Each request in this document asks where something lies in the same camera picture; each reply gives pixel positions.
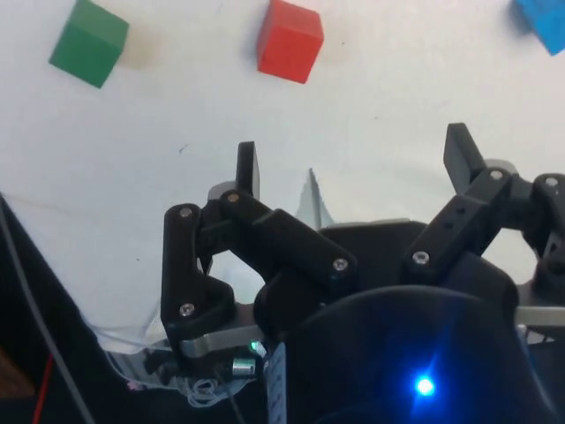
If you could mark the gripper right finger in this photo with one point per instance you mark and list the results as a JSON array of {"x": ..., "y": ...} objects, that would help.
[{"x": 459, "y": 225}]

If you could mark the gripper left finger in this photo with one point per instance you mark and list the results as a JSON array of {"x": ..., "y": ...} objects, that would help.
[{"x": 291, "y": 247}]

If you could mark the red cube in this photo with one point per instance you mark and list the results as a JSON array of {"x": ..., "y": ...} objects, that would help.
[{"x": 287, "y": 44}]

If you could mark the blue cube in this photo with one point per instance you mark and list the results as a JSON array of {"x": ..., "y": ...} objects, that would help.
[{"x": 547, "y": 22}]

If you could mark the green cube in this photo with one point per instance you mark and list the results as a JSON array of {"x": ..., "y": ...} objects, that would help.
[{"x": 88, "y": 48}]

